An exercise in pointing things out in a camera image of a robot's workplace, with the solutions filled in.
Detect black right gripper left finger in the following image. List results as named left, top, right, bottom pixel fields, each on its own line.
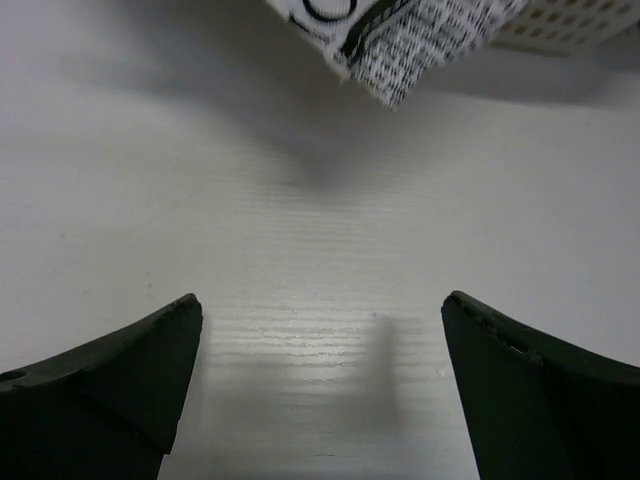
left=1, top=294, right=203, bottom=479

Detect newspaper print white trousers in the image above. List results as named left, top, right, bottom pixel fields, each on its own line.
left=268, top=0, right=527, bottom=108

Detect white perforated plastic basket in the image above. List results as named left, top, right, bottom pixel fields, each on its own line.
left=491, top=0, right=639, bottom=57

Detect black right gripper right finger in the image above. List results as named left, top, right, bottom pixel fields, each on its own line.
left=441, top=291, right=639, bottom=479

